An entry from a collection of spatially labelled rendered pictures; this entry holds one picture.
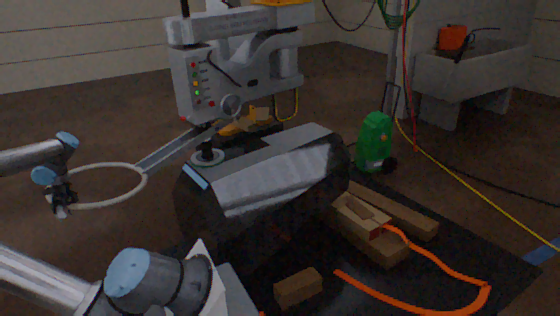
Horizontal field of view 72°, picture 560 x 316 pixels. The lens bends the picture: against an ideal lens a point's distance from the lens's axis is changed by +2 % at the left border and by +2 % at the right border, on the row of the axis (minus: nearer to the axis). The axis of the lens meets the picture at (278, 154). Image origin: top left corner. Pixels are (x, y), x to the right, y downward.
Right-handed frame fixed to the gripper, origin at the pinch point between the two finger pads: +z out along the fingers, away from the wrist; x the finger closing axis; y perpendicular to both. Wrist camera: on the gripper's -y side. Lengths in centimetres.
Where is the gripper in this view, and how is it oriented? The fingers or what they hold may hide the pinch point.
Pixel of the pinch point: (64, 216)
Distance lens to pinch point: 216.0
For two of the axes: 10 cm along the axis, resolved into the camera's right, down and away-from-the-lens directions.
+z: -0.3, 9.0, 4.3
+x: 3.4, -4.0, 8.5
